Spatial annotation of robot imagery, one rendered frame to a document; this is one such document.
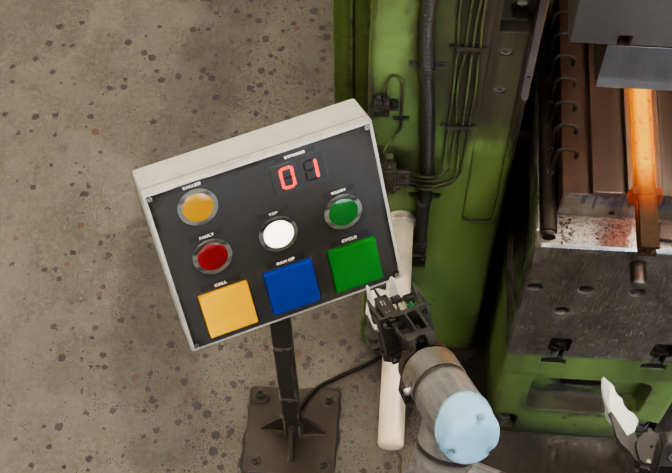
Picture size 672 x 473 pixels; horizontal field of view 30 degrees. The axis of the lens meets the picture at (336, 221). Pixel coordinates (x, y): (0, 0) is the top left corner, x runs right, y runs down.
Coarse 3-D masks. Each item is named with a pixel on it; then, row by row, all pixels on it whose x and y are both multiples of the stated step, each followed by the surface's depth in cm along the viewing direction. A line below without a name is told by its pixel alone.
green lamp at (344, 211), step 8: (344, 200) 181; (352, 200) 182; (336, 208) 181; (344, 208) 182; (352, 208) 182; (336, 216) 182; (344, 216) 182; (352, 216) 183; (336, 224) 183; (344, 224) 183
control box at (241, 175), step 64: (320, 128) 177; (192, 192) 173; (256, 192) 176; (320, 192) 180; (384, 192) 183; (192, 256) 178; (256, 256) 181; (320, 256) 185; (384, 256) 188; (192, 320) 183
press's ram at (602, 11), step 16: (576, 0) 157; (592, 0) 154; (608, 0) 154; (624, 0) 154; (640, 0) 154; (656, 0) 154; (576, 16) 158; (592, 16) 157; (608, 16) 157; (624, 16) 157; (640, 16) 157; (656, 16) 156; (576, 32) 160; (592, 32) 160; (608, 32) 160; (624, 32) 160; (640, 32) 159; (656, 32) 159
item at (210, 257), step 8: (208, 248) 178; (216, 248) 178; (224, 248) 179; (200, 256) 178; (208, 256) 178; (216, 256) 179; (224, 256) 179; (200, 264) 179; (208, 264) 179; (216, 264) 180
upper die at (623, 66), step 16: (608, 48) 163; (624, 48) 162; (640, 48) 162; (656, 48) 162; (608, 64) 166; (624, 64) 165; (640, 64) 165; (656, 64) 165; (608, 80) 169; (624, 80) 169; (640, 80) 168; (656, 80) 168
